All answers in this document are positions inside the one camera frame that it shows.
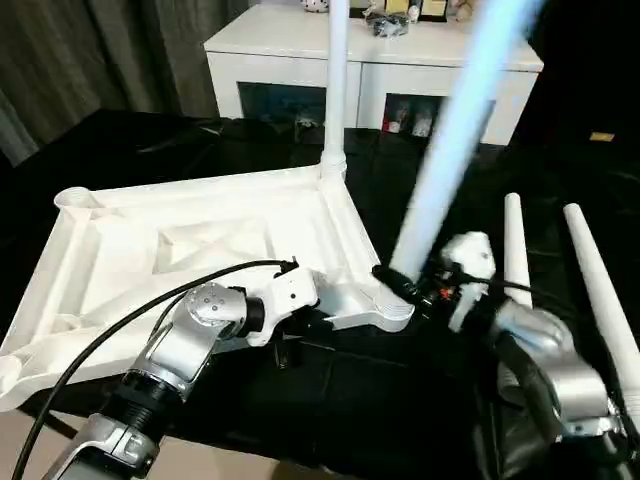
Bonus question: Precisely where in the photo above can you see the white plastic table leg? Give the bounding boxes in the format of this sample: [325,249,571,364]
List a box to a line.
[503,193,534,309]
[563,202,640,416]
[387,0,546,289]
[319,0,351,184]

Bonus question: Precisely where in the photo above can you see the black left camera cable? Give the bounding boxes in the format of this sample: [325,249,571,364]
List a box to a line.
[12,257,300,480]

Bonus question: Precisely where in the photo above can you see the black work mat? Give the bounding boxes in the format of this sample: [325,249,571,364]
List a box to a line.
[0,107,640,480]

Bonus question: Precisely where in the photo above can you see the black plastic bag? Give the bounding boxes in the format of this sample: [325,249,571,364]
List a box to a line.
[364,13,411,39]

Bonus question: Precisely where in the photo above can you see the white plastic table top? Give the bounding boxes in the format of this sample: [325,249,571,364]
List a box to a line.
[0,164,416,414]

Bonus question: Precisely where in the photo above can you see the white jar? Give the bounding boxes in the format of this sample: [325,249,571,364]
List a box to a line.
[412,107,434,137]

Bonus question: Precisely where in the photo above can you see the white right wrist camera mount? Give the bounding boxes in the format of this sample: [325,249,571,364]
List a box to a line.
[442,230,496,331]

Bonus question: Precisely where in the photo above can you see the white sideboard cabinet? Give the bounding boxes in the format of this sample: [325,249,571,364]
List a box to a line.
[203,0,545,146]

